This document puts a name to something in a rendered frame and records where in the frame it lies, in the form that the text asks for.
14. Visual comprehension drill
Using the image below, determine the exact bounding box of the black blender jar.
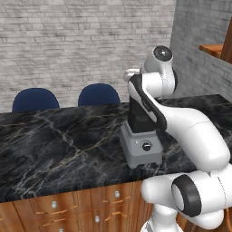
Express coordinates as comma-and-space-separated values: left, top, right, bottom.
129, 93, 159, 134

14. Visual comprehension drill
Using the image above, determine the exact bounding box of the wooden wall shelf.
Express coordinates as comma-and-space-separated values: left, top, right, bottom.
198, 17, 232, 64

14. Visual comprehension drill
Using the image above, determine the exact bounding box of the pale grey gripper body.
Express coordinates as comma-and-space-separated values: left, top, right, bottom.
123, 68, 142, 82

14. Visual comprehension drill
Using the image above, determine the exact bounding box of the blue chair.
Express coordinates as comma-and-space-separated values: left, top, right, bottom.
12, 87, 61, 113
77, 83, 121, 107

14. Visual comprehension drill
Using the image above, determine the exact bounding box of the black blender knob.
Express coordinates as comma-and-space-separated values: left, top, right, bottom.
141, 140, 152, 152

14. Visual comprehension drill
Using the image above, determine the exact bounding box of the wooden cupboard door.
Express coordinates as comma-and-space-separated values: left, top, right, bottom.
0, 201, 25, 232

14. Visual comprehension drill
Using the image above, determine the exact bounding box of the grey blender base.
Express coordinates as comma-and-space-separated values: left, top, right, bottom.
120, 120, 164, 169

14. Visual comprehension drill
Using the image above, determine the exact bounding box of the wooden drawer front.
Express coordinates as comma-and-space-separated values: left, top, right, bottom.
13, 190, 82, 219
18, 211, 92, 232
77, 180, 143, 213
87, 201, 153, 232

